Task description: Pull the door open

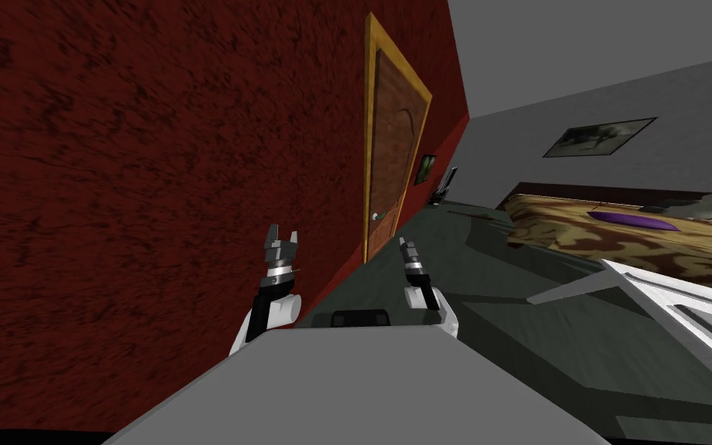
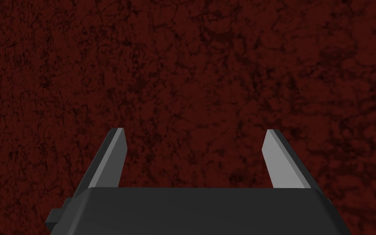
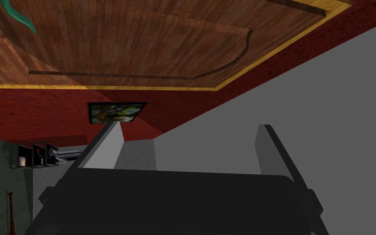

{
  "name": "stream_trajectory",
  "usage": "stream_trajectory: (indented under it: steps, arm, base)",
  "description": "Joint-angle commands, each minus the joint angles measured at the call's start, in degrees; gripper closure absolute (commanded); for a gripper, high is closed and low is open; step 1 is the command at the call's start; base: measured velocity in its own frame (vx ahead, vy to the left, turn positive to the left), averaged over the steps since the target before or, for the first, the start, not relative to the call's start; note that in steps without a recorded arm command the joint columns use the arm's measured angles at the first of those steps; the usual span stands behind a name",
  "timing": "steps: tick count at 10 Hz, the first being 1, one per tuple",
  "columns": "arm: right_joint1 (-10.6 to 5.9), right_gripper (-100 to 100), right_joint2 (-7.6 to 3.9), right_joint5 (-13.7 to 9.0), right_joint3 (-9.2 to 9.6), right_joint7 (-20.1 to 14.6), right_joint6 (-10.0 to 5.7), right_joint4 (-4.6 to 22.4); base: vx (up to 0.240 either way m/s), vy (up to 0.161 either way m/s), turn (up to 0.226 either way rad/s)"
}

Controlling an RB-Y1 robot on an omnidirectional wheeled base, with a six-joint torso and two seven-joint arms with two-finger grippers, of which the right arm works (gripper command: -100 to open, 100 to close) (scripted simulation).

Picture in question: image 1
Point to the brown wooden door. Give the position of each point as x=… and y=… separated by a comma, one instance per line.
x=394, y=162

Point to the white furniture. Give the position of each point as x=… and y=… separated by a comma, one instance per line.
x=683, y=315

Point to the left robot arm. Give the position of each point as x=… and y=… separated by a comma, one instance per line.
x=271, y=305

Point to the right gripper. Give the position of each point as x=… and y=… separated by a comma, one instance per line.
x=410, y=252

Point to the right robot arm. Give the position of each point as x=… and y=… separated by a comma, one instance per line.
x=425, y=295

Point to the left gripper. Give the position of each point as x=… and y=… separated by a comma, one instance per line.
x=280, y=250

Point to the grey framed wall picture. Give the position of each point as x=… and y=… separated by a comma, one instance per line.
x=600, y=137

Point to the bed with patterned cover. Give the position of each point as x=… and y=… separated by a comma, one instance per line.
x=634, y=232

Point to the small green wall picture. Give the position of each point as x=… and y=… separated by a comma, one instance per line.
x=424, y=169

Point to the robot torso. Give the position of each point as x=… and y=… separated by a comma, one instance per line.
x=356, y=389

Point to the black monitor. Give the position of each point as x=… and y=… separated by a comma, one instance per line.
x=445, y=186

